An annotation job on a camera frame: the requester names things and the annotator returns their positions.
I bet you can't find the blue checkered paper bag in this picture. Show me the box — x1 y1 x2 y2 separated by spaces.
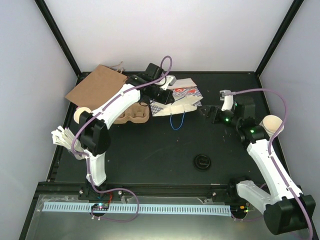
150 78 203 131

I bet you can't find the brown pulp cup carrier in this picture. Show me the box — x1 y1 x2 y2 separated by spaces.
114 103 150 124

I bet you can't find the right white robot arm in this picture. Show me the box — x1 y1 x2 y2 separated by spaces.
199 95 316 236

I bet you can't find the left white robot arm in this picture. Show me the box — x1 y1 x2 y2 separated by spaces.
74 63 176 200

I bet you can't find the black plastic cup lid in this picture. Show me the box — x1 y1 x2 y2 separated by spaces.
193 154 212 171

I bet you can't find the right stack of paper cups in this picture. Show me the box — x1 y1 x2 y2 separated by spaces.
259 115 283 138

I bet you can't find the stack of paper cups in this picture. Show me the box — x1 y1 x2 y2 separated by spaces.
259 115 283 138
73 107 92 124

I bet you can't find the brown kraft paper bag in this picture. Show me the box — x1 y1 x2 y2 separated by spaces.
65 65 127 110

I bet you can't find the left stack of paper cups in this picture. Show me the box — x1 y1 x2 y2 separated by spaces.
73 107 92 124

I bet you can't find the small circuit board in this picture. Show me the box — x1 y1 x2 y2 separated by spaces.
91 203 110 211

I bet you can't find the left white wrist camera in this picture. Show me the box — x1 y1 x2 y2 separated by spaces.
159 75 177 90

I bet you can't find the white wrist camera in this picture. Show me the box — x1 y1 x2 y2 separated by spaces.
159 75 177 90
219 90 234 112

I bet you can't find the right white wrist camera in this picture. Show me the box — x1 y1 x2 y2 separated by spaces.
219 90 234 112

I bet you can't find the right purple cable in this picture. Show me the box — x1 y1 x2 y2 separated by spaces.
224 88 315 240

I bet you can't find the light blue cable duct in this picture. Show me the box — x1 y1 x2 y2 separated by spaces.
42 202 232 217

